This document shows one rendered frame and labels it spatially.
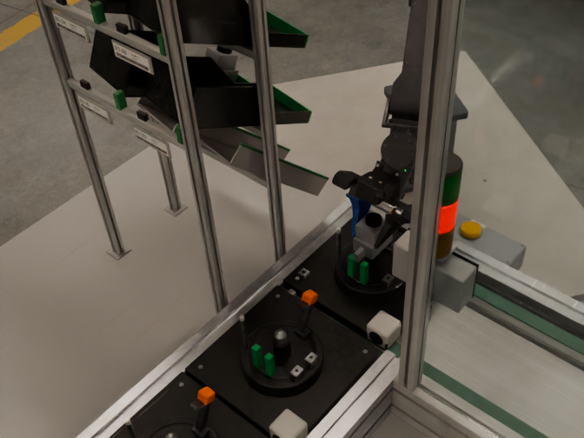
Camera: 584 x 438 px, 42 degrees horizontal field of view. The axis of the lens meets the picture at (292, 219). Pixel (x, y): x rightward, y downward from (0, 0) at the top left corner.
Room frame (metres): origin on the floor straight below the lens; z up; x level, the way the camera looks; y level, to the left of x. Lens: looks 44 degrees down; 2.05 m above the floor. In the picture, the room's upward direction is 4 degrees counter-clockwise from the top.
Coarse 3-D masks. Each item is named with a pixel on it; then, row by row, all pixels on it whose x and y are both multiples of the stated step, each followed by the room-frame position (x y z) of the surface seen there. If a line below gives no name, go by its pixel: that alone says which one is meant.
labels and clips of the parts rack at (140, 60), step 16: (64, 0) 1.12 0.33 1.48; (64, 16) 1.11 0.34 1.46; (96, 16) 1.05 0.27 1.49; (80, 32) 1.09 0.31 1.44; (128, 32) 1.02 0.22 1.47; (128, 48) 1.00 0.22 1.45; (160, 48) 0.95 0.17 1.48; (144, 64) 0.98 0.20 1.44; (80, 80) 1.13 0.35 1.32; (80, 96) 1.13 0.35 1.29; (96, 112) 1.10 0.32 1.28; (144, 112) 1.02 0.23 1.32; (176, 128) 0.95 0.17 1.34; (160, 144) 0.98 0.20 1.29; (256, 176) 1.09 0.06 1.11
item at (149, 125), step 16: (48, 0) 1.14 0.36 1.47; (80, 16) 1.08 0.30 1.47; (112, 32) 1.03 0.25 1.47; (144, 48) 0.98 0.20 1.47; (240, 48) 1.09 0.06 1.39; (96, 96) 1.10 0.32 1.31; (128, 112) 1.04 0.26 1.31; (144, 128) 1.01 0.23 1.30; (160, 128) 0.99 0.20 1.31; (256, 128) 1.08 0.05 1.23; (176, 144) 0.96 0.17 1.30
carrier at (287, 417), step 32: (256, 320) 0.86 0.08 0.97; (288, 320) 0.86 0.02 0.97; (320, 320) 0.85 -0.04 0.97; (224, 352) 0.80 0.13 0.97; (256, 352) 0.74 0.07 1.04; (288, 352) 0.76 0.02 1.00; (320, 352) 0.77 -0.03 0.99; (352, 352) 0.78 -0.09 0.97; (224, 384) 0.73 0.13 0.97; (256, 384) 0.72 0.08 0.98; (288, 384) 0.71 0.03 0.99; (320, 384) 0.72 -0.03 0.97; (352, 384) 0.72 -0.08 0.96; (256, 416) 0.66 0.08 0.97; (288, 416) 0.65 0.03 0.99; (320, 416) 0.66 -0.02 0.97
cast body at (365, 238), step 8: (368, 216) 0.96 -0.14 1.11; (376, 216) 0.96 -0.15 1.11; (360, 224) 0.95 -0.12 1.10; (368, 224) 0.95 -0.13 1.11; (376, 224) 0.94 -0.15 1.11; (360, 232) 0.94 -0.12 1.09; (368, 232) 0.93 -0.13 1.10; (376, 232) 0.93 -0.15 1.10; (360, 240) 0.94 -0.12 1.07; (368, 240) 0.93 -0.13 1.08; (360, 248) 0.93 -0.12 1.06; (368, 248) 0.92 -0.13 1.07; (360, 256) 0.92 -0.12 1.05; (368, 256) 0.92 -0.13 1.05
